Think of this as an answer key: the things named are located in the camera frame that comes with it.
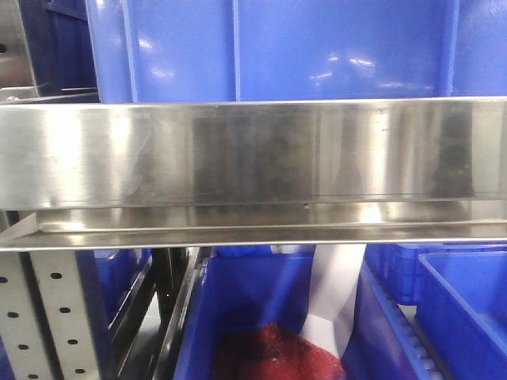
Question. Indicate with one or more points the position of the large blue upper bin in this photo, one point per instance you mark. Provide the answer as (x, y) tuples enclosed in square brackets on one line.
[(187, 51)]

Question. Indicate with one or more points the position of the perforated steel shelf post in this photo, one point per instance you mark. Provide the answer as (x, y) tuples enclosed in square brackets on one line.
[(53, 319)]

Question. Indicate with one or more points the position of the stainless steel shelf rack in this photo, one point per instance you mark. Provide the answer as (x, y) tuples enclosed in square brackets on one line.
[(92, 176)]

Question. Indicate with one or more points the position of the blue bin with red mesh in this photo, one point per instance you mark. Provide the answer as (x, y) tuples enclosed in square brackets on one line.
[(242, 294)]

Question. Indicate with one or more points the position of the red mesh bag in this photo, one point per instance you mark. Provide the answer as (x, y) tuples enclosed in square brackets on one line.
[(273, 352)]

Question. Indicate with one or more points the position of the white paper sheet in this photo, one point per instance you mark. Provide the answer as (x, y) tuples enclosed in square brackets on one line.
[(332, 296)]

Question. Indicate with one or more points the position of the blue bin lower right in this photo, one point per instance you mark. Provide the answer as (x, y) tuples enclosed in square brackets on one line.
[(462, 312)]

